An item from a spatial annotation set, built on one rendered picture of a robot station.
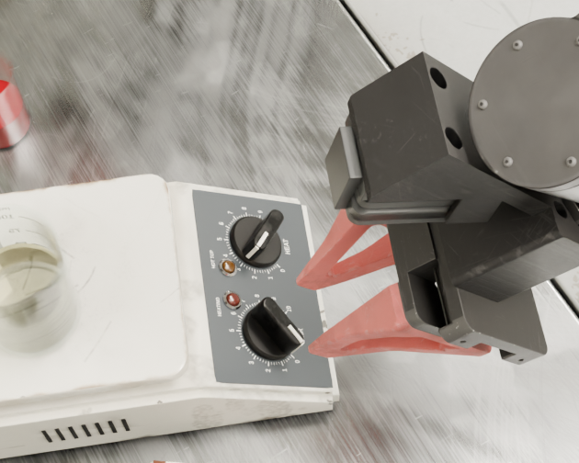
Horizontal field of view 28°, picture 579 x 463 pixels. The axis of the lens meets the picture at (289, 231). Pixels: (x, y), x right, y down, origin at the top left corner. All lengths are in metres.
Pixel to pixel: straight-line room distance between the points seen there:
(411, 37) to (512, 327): 0.34
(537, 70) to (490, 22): 0.42
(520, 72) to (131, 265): 0.28
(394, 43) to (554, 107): 0.41
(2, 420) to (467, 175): 0.31
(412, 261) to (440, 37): 0.34
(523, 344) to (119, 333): 0.21
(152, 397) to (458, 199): 0.24
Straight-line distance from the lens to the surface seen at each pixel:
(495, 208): 0.44
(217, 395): 0.61
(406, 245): 0.48
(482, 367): 0.68
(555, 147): 0.38
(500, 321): 0.48
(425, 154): 0.40
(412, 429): 0.67
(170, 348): 0.59
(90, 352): 0.60
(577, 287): 0.71
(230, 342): 0.62
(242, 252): 0.64
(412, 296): 0.47
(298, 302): 0.65
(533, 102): 0.39
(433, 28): 0.80
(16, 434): 0.63
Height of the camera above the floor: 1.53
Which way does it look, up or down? 63 degrees down
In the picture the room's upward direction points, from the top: 2 degrees counter-clockwise
